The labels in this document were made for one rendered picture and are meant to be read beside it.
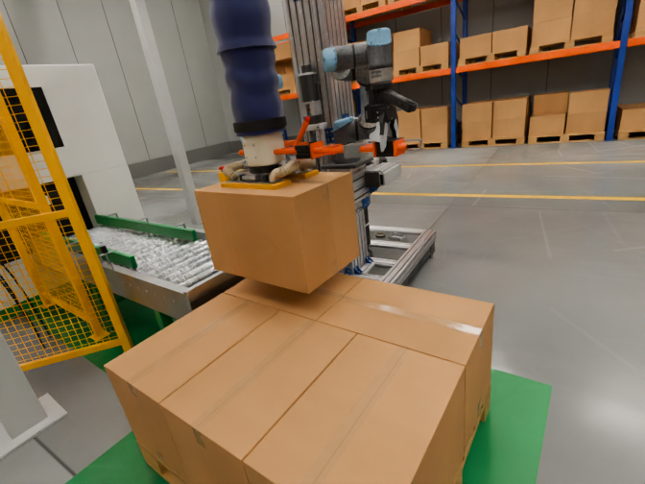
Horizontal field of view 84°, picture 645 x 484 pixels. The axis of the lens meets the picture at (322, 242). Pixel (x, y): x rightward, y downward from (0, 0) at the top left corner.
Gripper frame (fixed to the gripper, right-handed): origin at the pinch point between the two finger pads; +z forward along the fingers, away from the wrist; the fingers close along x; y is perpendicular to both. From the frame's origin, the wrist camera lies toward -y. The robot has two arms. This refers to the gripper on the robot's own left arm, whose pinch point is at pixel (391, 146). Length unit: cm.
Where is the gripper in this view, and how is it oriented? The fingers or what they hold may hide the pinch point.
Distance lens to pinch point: 129.3
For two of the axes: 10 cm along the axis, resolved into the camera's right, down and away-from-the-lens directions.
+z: 1.3, 9.1, 3.8
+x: -5.8, 3.8, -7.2
